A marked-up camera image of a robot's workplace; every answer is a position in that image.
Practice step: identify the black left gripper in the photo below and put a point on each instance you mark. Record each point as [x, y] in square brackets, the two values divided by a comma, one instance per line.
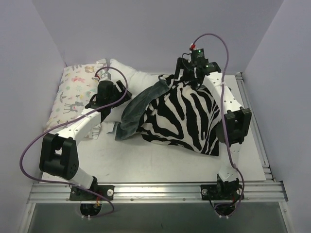
[121, 91]

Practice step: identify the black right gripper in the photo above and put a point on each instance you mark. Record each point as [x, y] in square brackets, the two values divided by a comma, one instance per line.
[181, 68]

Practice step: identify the white pillow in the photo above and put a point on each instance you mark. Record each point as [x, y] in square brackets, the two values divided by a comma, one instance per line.
[138, 81]

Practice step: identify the dark green plush pillowcase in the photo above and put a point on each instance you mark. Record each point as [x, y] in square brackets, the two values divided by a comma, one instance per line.
[173, 113]

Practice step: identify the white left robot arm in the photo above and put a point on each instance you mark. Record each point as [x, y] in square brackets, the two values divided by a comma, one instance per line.
[59, 154]

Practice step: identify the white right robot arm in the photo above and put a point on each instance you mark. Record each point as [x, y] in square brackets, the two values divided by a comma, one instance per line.
[235, 119]

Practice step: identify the animal print pillow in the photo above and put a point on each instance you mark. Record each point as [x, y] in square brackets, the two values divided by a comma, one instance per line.
[78, 84]

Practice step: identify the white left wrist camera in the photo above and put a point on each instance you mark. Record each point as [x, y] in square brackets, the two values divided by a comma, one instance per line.
[102, 74]

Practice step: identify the aluminium right side rail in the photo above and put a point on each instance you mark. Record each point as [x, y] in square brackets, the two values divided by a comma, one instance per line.
[255, 131]

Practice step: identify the aluminium rail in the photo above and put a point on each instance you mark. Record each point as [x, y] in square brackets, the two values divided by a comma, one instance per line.
[255, 131]
[158, 192]

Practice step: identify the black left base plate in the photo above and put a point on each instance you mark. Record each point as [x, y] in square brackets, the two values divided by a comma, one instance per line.
[105, 190]

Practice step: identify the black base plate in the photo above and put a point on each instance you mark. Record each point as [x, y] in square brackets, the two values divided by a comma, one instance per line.
[211, 191]
[105, 190]

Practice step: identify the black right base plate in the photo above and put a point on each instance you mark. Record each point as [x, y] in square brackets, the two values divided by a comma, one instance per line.
[211, 191]

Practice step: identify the aluminium front rail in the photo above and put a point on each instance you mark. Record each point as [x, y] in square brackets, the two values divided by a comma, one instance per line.
[158, 192]

